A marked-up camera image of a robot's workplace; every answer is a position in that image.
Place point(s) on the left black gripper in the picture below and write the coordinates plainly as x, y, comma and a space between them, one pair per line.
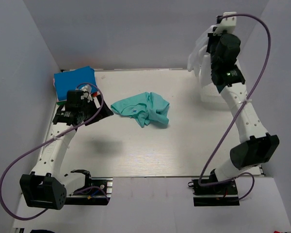
105, 112

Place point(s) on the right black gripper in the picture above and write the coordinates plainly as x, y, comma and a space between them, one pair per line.
211, 38

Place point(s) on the white t shirt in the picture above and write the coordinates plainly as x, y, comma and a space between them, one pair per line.
199, 59

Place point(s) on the teal t shirt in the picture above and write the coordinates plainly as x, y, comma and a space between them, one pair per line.
145, 108

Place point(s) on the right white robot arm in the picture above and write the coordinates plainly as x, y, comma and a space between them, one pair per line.
256, 144

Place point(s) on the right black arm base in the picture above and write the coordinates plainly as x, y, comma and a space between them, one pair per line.
212, 196

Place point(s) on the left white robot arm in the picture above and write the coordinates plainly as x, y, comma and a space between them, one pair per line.
46, 187

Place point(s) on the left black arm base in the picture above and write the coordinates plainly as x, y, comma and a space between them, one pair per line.
96, 192

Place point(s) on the green folded t shirt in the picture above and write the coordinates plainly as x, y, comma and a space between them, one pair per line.
61, 103

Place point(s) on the blue folded t shirt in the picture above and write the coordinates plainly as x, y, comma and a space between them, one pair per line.
70, 80

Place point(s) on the white plastic basket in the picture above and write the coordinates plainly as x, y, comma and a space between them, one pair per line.
211, 99

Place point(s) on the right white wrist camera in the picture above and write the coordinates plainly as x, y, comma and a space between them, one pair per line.
227, 24

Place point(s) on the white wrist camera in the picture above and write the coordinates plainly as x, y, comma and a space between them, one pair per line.
227, 24
86, 90

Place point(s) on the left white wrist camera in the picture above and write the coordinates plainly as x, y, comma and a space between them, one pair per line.
86, 90

